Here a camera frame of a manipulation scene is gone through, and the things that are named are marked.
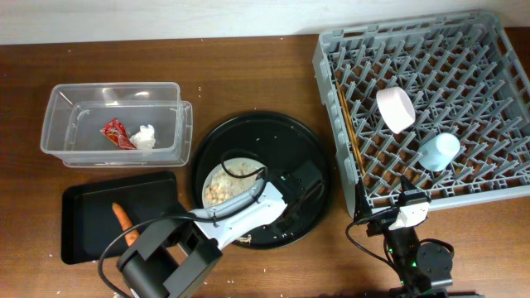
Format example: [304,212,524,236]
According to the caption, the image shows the grey dishwasher rack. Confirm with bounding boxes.
[312,11,529,214]

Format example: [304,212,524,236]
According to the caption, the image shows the red snack wrapper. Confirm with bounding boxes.
[100,118,136,150]

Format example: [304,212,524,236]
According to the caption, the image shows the rectangular black tray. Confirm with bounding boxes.
[61,171,186,265]

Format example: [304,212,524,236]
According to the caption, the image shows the round black tray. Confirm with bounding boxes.
[189,112,333,250]

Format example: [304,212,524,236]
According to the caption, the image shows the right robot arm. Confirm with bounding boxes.
[345,175,455,298]

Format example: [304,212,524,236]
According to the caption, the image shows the orange carrot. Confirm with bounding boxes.
[112,203,140,246]

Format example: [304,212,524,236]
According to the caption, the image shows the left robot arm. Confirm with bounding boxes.
[117,161,323,297]

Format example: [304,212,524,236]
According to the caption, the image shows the light blue cup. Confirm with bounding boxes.
[419,132,460,172]

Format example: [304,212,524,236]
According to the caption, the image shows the grey plate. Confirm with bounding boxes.
[201,156,268,209]

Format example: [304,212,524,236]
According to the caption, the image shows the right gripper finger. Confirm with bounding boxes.
[354,179,372,222]
[400,175,426,197]

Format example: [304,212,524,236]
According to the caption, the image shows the wooden chopstick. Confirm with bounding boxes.
[337,82,368,177]
[335,80,364,175]

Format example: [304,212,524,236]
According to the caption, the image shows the clear plastic bin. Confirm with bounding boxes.
[40,82,193,167]

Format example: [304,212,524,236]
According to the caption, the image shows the rice and food scraps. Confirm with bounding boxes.
[205,162,266,207]

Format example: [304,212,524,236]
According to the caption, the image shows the white tissue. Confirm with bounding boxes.
[129,124,156,150]

